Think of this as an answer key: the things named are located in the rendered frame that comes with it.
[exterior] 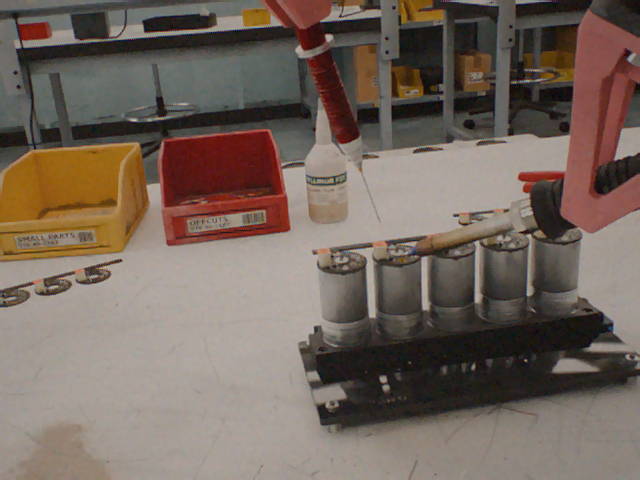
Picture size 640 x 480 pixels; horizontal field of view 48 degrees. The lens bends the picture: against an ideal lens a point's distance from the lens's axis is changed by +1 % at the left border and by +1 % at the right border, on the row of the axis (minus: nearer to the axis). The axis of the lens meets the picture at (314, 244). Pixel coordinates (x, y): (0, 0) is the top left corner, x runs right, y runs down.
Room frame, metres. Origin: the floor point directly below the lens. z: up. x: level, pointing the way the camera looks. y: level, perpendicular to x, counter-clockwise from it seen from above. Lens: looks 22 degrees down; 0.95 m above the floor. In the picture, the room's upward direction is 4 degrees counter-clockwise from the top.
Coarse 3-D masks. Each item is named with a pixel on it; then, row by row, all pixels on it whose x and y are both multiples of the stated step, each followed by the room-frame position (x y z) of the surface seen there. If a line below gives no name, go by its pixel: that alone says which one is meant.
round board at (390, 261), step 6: (402, 246) 0.33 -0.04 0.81; (408, 246) 0.33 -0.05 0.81; (372, 252) 0.33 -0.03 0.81; (372, 258) 0.32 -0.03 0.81; (390, 258) 0.32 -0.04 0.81; (396, 258) 0.32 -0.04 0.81; (402, 258) 0.32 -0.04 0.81; (408, 258) 0.32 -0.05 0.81; (414, 258) 0.32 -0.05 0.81; (420, 258) 0.32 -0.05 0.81; (384, 264) 0.31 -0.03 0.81; (390, 264) 0.31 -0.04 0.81; (396, 264) 0.31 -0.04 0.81; (402, 264) 0.31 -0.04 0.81; (408, 264) 0.31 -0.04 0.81
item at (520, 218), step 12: (516, 204) 0.28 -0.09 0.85; (528, 204) 0.27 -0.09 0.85; (504, 216) 0.28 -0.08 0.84; (516, 216) 0.27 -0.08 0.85; (528, 216) 0.27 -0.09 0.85; (468, 228) 0.29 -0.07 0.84; (480, 228) 0.29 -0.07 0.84; (492, 228) 0.28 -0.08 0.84; (504, 228) 0.28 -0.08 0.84; (516, 228) 0.27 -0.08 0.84; (528, 228) 0.27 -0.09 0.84; (420, 240) 0.31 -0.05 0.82; (432, 240) 0.30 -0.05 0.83; (444, 240) 0.30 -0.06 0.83; (456, 240) 0.29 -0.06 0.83; (468, 240) 0.29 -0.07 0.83; (420, 252) 0.30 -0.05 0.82; (432, 252) 0.30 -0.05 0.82
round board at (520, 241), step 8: (512, 232) 0.34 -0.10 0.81; (480, 240) 0.33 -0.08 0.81; (512, 240) 0.33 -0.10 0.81; (520, 240) 0.33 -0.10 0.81; (528, 240) 0.33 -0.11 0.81; (488, 248) 0.32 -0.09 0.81; (496, 248) 0.32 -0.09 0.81; (504, 248) 0.32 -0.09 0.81; (512, 248) 0.32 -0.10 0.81; (520, 248) 0.32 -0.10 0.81
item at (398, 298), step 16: (400, 256) 0.32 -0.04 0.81; (384, 272) 0.31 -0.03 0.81; (400, 272) 0.31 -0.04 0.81; (416, 272) 0.31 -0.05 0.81; (384, 288) 0.31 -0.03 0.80; (400, 288) 0.31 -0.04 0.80; (416, 288) 0.31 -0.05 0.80; (384, 304) 0.31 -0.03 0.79; (400, 304) 0.31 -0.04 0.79; (416, 304) 0.31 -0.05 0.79; (384, 320) 0.32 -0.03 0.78; (400, 320) 0.31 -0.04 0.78; (416, 320) 0.31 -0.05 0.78; (384, 336) 0.32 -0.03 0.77; (400, 336) 0.31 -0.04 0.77; (416, 336) 0.31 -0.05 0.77
